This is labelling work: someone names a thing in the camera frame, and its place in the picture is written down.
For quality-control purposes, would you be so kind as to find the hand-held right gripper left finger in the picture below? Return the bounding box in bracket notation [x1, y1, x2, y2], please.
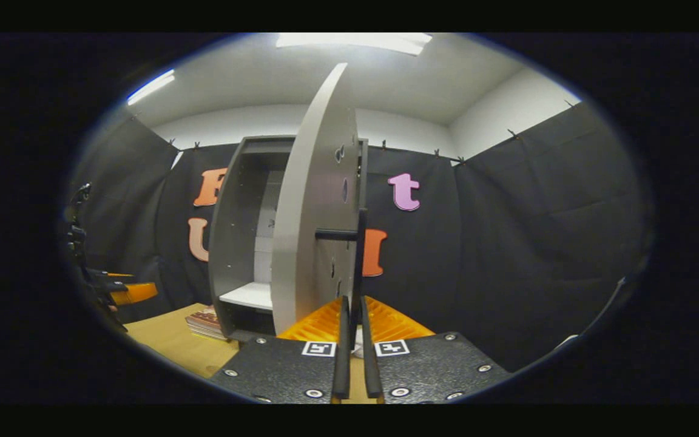
[209, 296, 351, 404]

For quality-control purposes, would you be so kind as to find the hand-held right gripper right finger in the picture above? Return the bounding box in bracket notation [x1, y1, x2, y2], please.
[359, 296, 513, 404]

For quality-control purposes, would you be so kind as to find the grey cabinet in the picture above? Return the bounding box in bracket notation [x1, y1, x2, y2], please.
[208, 135, 370, 342]

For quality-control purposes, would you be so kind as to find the black cabinet door handle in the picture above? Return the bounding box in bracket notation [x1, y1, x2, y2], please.
[315, 208, 368, 340]

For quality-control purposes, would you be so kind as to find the white cabinet shelf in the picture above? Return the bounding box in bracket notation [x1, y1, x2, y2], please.
[219, 281, 274, 311]

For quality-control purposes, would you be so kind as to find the stack of books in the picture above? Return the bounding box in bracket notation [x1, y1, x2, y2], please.
[184, 305, 230, 342]

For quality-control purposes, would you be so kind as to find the long ceiling strip light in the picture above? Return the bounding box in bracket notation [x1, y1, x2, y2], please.
[126, 69, 175, 105]

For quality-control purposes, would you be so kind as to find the black backdrop cloth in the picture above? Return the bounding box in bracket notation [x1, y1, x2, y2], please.
[64, 100, 650, 371]

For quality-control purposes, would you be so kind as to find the ceiling light panel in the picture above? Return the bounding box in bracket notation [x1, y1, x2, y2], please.
[275, 33, 433, 56]

